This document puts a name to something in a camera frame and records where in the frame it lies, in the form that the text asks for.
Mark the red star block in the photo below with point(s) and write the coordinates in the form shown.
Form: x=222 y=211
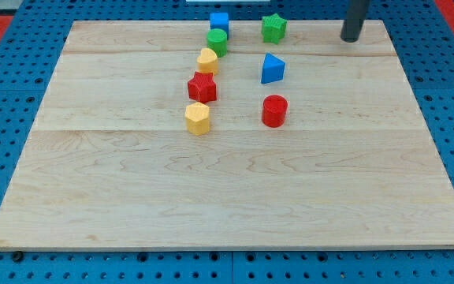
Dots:
x=202 y=87

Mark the blue cube block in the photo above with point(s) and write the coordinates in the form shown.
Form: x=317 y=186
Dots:
x=220 y=21

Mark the green star block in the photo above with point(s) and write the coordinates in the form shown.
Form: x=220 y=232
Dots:
x=273 y=28

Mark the yellow hexagon block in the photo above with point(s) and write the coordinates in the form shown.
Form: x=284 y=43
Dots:
x=197 y=117

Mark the red cylinder block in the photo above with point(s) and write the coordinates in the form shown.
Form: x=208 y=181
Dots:
x=274 y=109

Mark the light wooden board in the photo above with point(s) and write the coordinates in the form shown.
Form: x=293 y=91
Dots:
x=110 y=166

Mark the yellow heart block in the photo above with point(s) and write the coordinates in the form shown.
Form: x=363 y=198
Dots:
x=207 y=61

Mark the blue triangle block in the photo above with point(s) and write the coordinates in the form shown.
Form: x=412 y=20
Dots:
x=273 y=69

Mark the green cylinder block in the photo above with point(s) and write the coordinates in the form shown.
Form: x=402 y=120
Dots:
x=217 y=41

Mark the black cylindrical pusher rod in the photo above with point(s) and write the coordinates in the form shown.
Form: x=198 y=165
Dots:
x=353 y=23

